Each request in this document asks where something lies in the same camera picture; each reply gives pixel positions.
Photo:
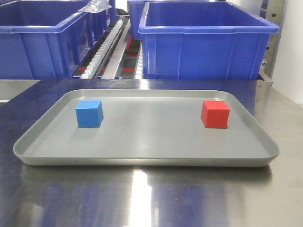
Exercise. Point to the blue foam cube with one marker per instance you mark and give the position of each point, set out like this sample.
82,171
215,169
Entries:
89,113

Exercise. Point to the red foam cube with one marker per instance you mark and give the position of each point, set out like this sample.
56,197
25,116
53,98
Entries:
215,114

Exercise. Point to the steel shelf upright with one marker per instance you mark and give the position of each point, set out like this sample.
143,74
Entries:
274,11

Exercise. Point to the grey metal tray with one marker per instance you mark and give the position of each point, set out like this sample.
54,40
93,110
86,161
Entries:
146,128

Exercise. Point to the white roller track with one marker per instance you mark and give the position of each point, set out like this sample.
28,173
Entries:
100,58

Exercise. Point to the blue bin front right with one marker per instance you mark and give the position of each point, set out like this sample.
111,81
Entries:
202,40

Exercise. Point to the blue bin rear left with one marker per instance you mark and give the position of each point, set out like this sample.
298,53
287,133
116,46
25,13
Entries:
101,21

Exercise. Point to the clear plastic bag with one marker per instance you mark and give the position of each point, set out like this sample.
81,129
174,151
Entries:
96,6

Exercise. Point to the blue bin front left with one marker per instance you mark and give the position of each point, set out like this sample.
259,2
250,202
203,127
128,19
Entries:
43,38

